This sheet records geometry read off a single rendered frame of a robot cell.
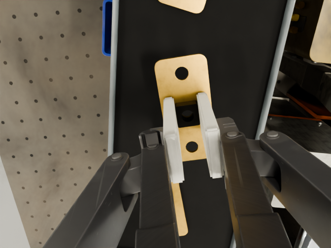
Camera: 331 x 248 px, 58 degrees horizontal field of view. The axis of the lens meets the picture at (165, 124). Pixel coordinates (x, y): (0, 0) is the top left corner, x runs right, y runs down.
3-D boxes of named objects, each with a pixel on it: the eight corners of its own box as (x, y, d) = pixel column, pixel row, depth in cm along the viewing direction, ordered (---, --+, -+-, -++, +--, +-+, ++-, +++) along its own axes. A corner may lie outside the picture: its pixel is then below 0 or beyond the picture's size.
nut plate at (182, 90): (216, 155, 24) (218, 162, 23) (170, 161, 25) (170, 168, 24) (205, 52, 21) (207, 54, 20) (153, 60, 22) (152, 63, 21)
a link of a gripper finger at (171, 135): (184, 183, 17) (171, 184, 17) (179, 133, 23) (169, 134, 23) (177, 134, 16) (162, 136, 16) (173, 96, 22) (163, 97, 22)
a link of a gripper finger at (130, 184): (170, 191, 15) (112, 199, 15) (169, 146, 20) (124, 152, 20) (166, 165, 14) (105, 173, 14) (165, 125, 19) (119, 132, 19)
